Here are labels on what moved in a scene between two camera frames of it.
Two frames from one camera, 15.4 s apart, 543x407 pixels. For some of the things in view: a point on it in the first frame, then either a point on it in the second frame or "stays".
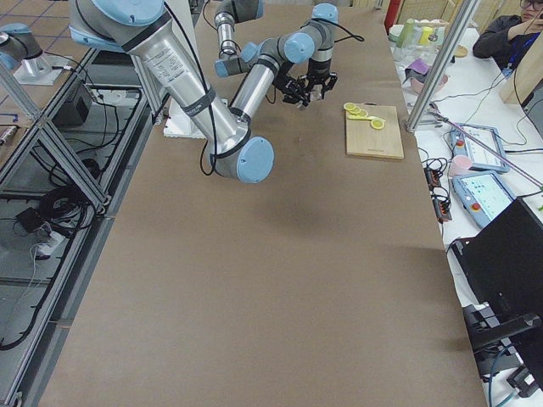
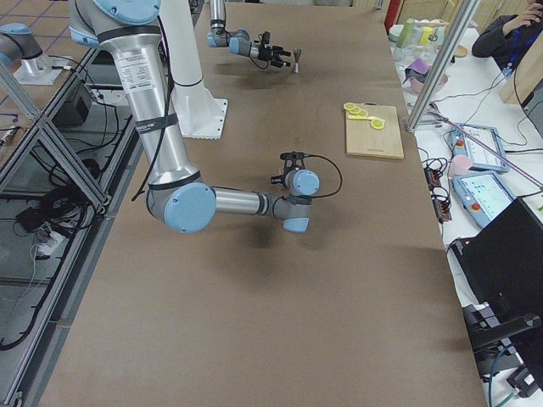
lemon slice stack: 355,109 stays
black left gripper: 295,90 to 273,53
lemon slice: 377,124 stays
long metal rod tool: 485,147 stays
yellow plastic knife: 366,117 stays
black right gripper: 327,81 to 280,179
